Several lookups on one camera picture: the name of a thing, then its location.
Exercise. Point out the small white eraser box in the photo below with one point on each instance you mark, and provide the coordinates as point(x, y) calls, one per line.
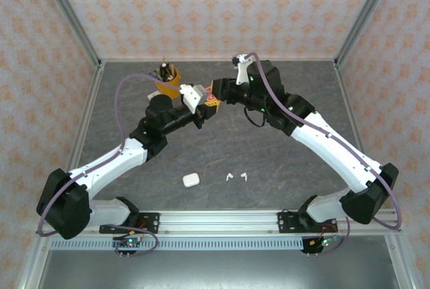
point(154, 94)

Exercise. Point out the aluminium frame side rail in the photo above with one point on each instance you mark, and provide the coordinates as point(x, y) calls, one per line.
point(84, 127)
point(356, 127)

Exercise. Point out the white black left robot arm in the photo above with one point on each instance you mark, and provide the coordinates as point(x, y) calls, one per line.
point(111, 164)

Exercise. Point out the grey metal panel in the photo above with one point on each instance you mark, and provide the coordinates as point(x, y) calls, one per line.
point(218, 269)

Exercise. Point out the yellow pencil with eraser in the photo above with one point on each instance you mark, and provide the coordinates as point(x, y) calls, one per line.
point(163, 58)

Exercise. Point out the aluminium frame post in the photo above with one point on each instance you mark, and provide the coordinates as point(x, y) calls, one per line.
point(67, 13)
point(366, 13)

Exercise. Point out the aluminium mounting rail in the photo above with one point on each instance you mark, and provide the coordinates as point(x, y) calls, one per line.
point(218, 221)

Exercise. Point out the white earbud charging case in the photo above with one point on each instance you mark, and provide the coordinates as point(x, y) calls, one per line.
point(191, 180)

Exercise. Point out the small electronics board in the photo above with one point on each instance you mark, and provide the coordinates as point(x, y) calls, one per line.
point(129, 242)
point(322, 242)

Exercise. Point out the aluminium frame rear rail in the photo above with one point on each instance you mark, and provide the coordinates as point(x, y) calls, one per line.
point(218, 59)

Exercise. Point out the wooden ruler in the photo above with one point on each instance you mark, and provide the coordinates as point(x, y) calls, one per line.
point(170, 71)

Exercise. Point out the yellow metal pen bucket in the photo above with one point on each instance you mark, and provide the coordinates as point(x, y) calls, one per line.
point(168, 87)

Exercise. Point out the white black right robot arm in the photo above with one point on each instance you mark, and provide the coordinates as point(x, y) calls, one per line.
point(336, 154)

